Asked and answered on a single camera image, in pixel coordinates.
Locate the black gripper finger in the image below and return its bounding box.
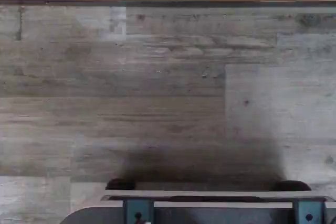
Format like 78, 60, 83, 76
271, 180, 327, 224
106, 178, 155, 224

